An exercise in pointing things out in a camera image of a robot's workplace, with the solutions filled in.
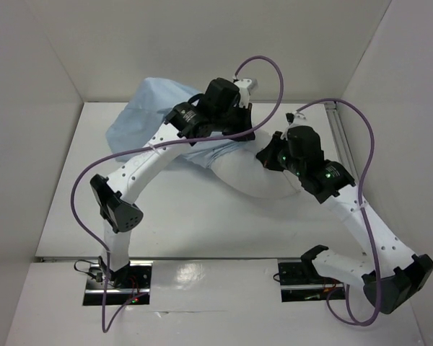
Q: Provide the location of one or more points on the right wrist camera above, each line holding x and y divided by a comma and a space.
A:
296, 119

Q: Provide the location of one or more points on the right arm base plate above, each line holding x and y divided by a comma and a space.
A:
298, 285

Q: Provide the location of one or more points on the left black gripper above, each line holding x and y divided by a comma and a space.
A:
246, 116

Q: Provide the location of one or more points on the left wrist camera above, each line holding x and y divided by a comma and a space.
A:
246, 88

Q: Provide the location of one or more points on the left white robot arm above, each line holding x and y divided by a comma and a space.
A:
223, 108

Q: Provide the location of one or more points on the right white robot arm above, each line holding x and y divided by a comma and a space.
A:
395, 272

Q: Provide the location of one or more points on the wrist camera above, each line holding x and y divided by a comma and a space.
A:
246, 88
296, 119

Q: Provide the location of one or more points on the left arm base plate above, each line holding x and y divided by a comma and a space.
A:
134, 286

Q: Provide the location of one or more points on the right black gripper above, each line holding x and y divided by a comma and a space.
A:
269, 154

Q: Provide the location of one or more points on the light blue pillowcase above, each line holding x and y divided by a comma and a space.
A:
145, 112

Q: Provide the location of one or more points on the white pillow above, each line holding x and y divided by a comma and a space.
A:
240, 169

